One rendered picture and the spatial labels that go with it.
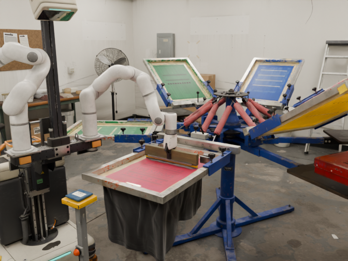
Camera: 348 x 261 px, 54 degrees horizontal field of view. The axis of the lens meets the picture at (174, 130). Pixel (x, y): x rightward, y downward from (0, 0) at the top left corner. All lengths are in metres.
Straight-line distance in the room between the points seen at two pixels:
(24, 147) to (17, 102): 0.28
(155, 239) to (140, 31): 6.11
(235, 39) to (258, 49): 0.48
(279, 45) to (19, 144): 4.98
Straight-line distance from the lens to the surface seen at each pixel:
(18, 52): 1.93
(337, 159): 2.11
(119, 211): 2.10
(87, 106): 2.22
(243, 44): 6.47
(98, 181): 2.00
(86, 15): 6.84
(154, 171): 2.14
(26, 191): 2.69
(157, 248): 2.03
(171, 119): 2.16
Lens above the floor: 1.73
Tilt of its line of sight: 14 degrees down
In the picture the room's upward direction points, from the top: straight up
